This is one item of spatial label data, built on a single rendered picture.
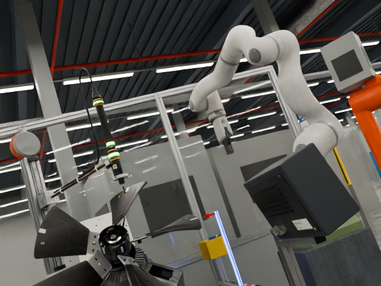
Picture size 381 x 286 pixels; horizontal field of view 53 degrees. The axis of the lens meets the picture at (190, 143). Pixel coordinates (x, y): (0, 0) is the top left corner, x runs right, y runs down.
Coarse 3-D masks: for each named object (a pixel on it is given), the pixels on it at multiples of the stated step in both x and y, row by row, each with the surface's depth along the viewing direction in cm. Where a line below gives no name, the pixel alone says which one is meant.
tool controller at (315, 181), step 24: (312, 144) 89; (288, 168) 87; (312, 168) 88; (264, 192) 100; (288, 192) 89; (312, 192) 86; (336, 192) 87; (288, 216) 95; (312, 216) 85; (336, 216) 86
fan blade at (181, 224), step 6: (186, 216) 169; (192, 216) 165; (174, 222) 165; (180, 222) 160; (186, 222) 158; (192, 222) 157; (198, 222) 156; (162, 228) 158; (168, 228) 155; (174, 228) 153; (180, 228) 152; (186, 228) 151; (192, 228) 151; (198, 228) 151; (150, 234) 152
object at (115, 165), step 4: (92, 88) 169; (92, 92) 168; (96, 92) 168; (92, 96) 168; (96, 96) 167; (100, 96) 169; (116, 160) 161; (112, 164) 162; (116, 164) 161; (120, 164) 162; (116, 168) 160; (120, 168) 161; (116, 172) 160; (120, 172) 160; (120, 180) 160; (124, 180) 161; (120, 184) 161
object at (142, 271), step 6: (126, 264) 142; (126, 270) 139; (132, 270) 140; (138, 270) 143; (144, 270) 146; (132, 276) 137; (138, 276) 138; (144, 276) 140; (150, 276) 144; (132, 282) 134; (138, 282) 135; (144, 282) 137; (150, 282) 139; (156, 282) 142
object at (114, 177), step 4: (108, 160) 164; (108, 164) 164; (108, 168) 163; (112, 168) 163; (112, 172) 162; (112, 176) 162; (116, 176) 158; (120, 176) 158; (124, 176) 160; (116, 180) 163
